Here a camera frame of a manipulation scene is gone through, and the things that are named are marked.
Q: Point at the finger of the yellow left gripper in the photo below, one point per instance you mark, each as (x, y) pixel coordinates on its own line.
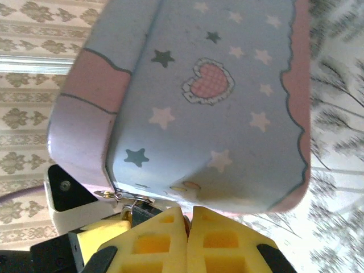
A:
(99, 233)

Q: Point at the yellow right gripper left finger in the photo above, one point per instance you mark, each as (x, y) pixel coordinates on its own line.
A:
(148, 244)

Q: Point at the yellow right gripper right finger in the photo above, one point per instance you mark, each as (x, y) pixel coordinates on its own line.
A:
(227, 244)

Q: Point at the small metal padlock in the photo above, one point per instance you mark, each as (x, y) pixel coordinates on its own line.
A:
(145, 214)

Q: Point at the blue pink cartoon tin box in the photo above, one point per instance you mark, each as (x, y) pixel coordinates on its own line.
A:
(199, 99)

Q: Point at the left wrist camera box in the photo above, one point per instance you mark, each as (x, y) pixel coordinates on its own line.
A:
(71, 199)

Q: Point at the aluminium frame post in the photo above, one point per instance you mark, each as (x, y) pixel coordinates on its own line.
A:
(34, 64)

